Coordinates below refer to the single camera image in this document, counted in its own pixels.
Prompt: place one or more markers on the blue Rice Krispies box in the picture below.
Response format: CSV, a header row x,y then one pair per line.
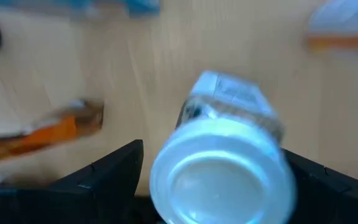
x,y
129,6

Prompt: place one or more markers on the white-lid seasoning jar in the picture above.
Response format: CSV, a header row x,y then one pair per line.
x,y
222,168

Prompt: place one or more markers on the small clear glass jar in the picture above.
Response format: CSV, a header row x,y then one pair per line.
x,y
343,28

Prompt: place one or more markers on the Mini Wheats cereal box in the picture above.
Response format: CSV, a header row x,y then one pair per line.
x,y
51,133

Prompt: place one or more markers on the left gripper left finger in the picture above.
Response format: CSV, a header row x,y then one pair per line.
x,y
104,189

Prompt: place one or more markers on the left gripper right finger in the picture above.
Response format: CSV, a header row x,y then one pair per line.
x,y
331,199

